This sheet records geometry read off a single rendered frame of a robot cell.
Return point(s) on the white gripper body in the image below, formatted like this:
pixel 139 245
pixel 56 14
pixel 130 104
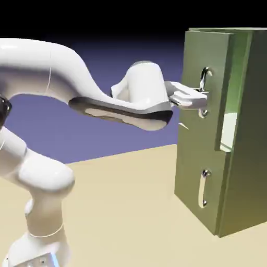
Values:
pixel 187 98

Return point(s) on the green cabinet door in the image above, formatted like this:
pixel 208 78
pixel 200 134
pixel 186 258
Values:
pixel 194 62
pixel 187 177

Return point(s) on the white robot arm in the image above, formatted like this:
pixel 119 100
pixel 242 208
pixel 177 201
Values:
pixel 62 71

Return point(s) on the green cabinet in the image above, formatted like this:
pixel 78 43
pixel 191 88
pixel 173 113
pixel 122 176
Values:
pixel 246 133

